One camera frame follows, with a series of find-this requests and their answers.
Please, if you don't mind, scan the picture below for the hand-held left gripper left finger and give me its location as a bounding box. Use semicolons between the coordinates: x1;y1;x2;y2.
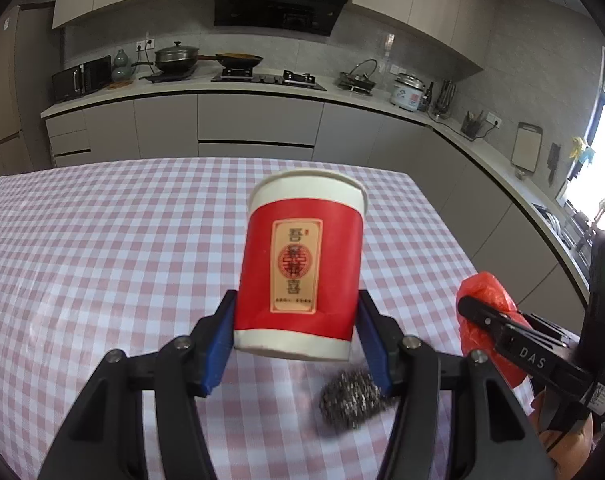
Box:
36;289;238;480

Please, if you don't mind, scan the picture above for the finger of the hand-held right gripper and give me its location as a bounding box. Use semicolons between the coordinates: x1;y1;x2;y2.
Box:
457;295;514;349
525;311;577;347

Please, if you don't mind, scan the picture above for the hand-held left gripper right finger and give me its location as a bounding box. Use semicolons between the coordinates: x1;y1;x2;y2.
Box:
357;290;556;480

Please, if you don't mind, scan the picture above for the red plastic bag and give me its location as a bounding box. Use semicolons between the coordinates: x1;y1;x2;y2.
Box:
456;271;533;388

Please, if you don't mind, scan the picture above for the red paper cup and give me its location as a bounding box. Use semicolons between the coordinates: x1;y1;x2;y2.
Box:
232;170;369;362

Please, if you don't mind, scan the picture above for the person's right hand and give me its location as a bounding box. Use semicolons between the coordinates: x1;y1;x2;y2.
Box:
530;392;596;476

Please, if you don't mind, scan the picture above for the steel wool scrubber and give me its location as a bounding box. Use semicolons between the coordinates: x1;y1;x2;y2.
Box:
319;366;398;431

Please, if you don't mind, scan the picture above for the kitchen sink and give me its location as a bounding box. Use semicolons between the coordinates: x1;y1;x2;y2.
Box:
533;202;591;261

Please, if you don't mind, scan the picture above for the pink checkered tablecloth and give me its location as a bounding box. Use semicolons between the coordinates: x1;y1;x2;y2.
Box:
0;156;533;480

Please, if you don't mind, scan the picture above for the black cleaver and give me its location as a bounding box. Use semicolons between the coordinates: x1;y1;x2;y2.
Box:
547;142;562;183

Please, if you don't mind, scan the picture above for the yellow hanging cloth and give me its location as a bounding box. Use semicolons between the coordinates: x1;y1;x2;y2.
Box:
569;136;594;181

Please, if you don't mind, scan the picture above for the white cutting board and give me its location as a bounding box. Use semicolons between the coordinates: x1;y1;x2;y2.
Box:
511;121;543;173

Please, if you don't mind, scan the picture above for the black knife block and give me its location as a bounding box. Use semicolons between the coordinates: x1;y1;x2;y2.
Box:
460;110;486;141

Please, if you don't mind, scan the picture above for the utensil rack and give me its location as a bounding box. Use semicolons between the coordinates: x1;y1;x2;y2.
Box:
435;79;456;120

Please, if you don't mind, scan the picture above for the grey kitchen counter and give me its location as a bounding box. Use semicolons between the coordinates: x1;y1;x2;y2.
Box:
40;72;591;321

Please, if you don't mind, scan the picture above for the white rice cooker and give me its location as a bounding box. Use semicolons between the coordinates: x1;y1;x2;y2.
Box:
390;72;426;109

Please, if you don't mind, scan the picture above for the pan with glass lid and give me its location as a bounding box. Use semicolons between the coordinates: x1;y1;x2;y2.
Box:
339;59;378;90

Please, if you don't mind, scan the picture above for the black gas stove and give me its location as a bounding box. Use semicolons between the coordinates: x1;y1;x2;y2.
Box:
211;69;327;92

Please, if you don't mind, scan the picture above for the black wok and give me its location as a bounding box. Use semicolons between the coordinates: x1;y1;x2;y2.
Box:
198;52;264;70

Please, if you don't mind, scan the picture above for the black pot with lid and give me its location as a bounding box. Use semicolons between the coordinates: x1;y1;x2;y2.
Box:
132;41;200;73

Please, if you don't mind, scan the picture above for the green gourd vase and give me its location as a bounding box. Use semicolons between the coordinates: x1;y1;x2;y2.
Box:
111;49;133;83

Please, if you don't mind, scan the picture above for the black microwave oven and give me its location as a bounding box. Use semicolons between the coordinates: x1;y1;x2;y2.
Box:
51;56;112;103

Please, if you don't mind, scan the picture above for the black range hood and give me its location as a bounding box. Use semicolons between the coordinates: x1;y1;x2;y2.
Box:
212;0;354;37

